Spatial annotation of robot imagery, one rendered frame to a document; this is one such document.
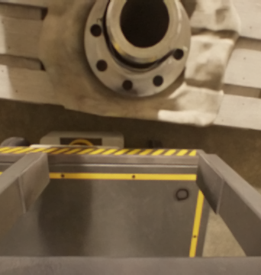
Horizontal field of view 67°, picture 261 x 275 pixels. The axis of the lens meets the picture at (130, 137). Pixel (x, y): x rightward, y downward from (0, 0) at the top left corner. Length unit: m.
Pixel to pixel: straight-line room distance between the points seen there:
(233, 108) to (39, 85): 0.57
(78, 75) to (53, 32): 0.12
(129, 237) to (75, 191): 0.18
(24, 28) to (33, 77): 0.12
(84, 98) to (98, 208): 0.29
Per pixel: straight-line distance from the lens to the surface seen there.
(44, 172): 0.17
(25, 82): 0.64
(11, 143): 0.74
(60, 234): 0.57
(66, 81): 0.58
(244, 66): 0.66
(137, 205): 0.50
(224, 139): 0.84
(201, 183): 0.16
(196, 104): 0.60
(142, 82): 0.52
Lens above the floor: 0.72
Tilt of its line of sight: 73 degrees down
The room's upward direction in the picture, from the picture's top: 178 degrees clockwise
